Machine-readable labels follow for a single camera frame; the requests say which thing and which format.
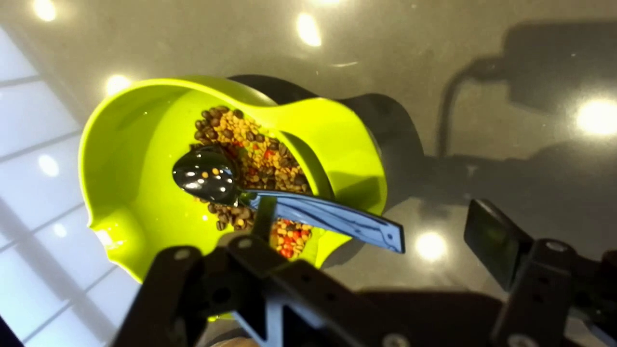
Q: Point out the lime green bowl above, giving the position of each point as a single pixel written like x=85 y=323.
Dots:
x=135 y=175

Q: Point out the black spoon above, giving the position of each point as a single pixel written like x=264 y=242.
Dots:
x=204 y=175

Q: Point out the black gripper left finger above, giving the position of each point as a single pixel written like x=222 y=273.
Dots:
x=256 y=296

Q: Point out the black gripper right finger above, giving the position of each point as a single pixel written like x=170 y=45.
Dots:
x=551 y=296

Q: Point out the brown bean grain mix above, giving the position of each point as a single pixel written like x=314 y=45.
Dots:
x=256 y=148

